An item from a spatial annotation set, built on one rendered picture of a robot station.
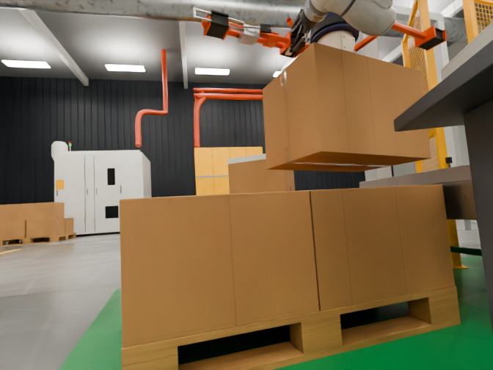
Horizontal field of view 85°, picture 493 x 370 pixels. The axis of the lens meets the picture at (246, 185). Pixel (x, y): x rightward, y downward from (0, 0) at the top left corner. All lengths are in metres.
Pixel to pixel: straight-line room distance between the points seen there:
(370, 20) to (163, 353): 1.19
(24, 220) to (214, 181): 4.72
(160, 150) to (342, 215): 11.23
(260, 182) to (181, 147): 9.46
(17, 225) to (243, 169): 6.02
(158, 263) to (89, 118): 12.18
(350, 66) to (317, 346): 1.00
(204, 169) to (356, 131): 7.56
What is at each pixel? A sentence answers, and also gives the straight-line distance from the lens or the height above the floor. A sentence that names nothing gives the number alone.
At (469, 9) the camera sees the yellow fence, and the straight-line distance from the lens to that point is 3.10.
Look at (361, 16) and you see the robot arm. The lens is 1.09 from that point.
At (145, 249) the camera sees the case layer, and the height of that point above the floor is 0.40.
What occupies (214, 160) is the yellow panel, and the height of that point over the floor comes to 2.06.
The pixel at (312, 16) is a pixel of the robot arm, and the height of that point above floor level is 1.16.
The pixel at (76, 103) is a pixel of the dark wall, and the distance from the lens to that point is 13.24.
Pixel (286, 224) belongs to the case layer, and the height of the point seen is 0.44.
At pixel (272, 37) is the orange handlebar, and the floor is 1.19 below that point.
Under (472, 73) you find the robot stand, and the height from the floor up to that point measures 0.72.
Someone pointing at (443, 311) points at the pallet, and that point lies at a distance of 1.35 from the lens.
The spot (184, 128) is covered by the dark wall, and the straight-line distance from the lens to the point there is 12.13.
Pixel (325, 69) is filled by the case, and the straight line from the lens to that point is 1.09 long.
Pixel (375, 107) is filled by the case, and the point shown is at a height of 0.86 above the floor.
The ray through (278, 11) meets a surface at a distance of 7.34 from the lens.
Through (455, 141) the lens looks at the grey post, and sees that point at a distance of 4.90.
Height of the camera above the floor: 0.50
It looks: 5 degrees up
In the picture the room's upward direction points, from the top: 4 degrees counter-clockwise
